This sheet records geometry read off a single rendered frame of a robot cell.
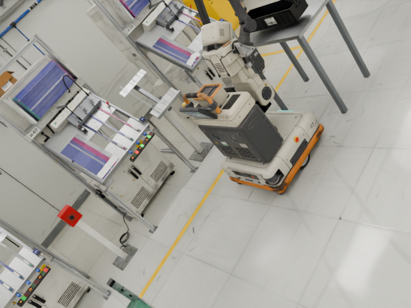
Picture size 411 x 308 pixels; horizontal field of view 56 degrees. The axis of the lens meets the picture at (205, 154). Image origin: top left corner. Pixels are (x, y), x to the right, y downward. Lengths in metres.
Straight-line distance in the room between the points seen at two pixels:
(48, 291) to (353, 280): 2.63
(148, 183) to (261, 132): 1.68
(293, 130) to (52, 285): 2.51
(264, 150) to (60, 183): 3.32
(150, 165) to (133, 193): 0.34
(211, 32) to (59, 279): 2.55
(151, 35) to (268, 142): 2.05
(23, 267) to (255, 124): 2.16
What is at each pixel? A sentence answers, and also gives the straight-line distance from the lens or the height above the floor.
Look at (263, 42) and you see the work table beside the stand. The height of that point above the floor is 0.80.
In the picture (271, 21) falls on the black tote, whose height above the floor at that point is 0.90.
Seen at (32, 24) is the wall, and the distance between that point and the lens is 5.48.
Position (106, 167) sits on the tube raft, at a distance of 3.53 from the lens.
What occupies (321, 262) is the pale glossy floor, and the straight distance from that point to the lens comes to 2.52.
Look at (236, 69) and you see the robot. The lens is 2.85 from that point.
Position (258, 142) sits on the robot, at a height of 0.49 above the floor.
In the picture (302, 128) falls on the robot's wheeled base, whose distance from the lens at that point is 2.99.
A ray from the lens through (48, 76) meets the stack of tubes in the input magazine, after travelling 3.82.
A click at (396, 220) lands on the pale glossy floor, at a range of 2.49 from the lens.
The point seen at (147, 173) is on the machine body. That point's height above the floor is 0.27.
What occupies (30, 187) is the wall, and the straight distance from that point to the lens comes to 5.34.
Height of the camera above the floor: 1.97
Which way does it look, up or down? 29 degrees down
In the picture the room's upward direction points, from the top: 43 degrees counter-clockwise
